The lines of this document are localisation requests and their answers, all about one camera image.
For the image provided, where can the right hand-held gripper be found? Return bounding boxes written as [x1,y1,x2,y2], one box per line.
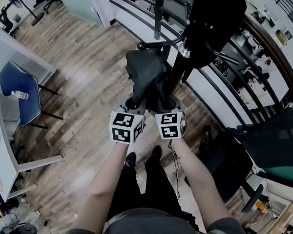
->
[154,102,187,140]

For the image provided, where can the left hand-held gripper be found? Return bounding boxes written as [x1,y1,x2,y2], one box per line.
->
[109,104,147,145]

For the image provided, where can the black fabric bag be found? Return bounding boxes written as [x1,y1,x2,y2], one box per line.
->
[125,48,178,113]

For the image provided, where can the black metal coat rack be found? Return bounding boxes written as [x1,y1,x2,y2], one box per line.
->
[125,0,240,112]

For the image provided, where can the person's left forearm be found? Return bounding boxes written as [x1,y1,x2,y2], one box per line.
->
[73,142,129,233]

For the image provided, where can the person's right forearm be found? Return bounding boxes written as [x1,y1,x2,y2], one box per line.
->
[171,137,232,231]

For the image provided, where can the black coat on rack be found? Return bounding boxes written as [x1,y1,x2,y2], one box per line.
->
[182,0,248,83]

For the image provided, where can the person's black shoe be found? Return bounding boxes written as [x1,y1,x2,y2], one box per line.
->
[125,151,137,167]
[151,145,163,161]

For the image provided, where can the person's black trousers legs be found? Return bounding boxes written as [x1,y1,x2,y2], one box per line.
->
[105,155,186,224]

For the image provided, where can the black mesh office chair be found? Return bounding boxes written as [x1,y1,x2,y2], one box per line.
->
[184,107,293,213]

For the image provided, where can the black curved stair railing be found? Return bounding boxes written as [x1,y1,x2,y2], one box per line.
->
[105,0,293,131]

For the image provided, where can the person's grey shirt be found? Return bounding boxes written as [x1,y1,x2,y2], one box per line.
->
[65,207,247,234]

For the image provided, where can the blue plastic chair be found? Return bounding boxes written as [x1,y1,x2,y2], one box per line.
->
[0,61,63,129]

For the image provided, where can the clear plastic water bottle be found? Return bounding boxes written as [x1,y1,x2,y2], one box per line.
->
[11,91,29,100]

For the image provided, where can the white desk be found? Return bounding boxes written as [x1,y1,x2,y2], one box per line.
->
[0,86,63,202]

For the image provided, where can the black standing fan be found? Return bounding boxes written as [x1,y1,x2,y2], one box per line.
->
[6,0,45,26]

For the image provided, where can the thin gold bracelet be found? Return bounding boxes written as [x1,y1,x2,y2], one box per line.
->
[176,149,193,159]

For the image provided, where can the thin black cable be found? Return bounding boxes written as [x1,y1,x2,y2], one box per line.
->
[167,139,182,200]

